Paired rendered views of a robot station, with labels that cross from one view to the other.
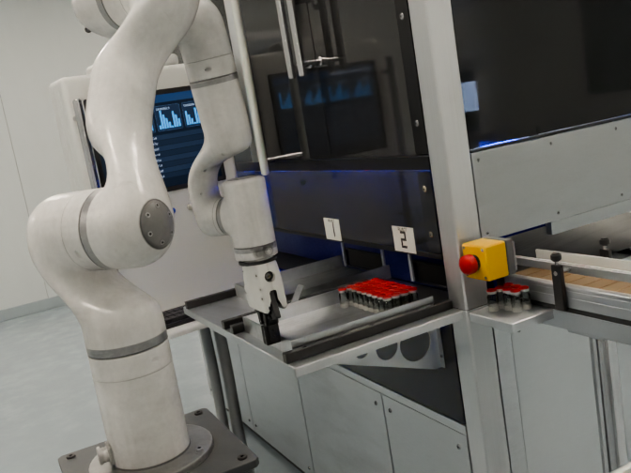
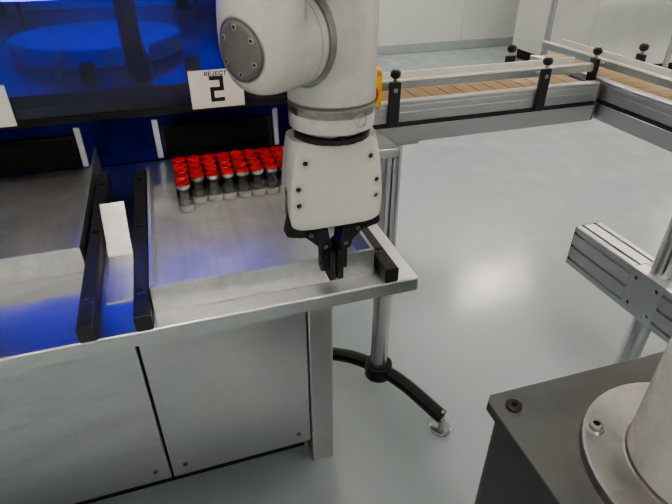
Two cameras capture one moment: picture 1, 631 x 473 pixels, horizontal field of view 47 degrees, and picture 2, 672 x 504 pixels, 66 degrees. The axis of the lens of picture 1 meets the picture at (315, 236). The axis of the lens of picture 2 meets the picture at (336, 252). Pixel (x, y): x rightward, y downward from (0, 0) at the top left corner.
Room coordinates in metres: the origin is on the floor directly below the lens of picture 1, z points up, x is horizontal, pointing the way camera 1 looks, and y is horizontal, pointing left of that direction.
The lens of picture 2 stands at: (1.32, 0.61, 1.25)
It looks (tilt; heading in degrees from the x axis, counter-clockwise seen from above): 33 degrees down; 278
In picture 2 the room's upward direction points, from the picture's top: straight up
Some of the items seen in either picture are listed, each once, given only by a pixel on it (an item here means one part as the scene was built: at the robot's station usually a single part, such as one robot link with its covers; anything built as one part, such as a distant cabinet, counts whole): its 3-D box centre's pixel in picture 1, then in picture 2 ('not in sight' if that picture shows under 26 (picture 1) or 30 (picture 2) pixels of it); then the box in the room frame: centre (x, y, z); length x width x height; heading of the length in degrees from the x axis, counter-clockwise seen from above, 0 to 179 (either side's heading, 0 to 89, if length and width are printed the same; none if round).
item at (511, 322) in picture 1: (515, 312); (355, 143); (1.42, -0.38, 0.87); 0.14 x 0.13 x 0.02; 116
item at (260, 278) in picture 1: (261, 282); (332, 171); (1.39, 0.12, 1.03); 0.10 x 0.08 x 0.11; 26
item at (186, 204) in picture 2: (344, 297); (184, 196); (1.64, -0.04, 0.90); 0.02 x 0.02 x 0.05
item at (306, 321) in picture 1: (336, 313); (245, 213); (1.54, -0.02, 0.90); 0.34 x 0.26 x 0.04; 116
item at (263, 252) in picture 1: (256, 251); (333, 112); (1.39, 0.12, 1.09); 0.09 x 0.08 x 0.03; 26
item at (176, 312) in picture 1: (199, 309); not in sight; (2.11, 0.38, 0.82); 0.40 x 0.14 x 0.02; 121
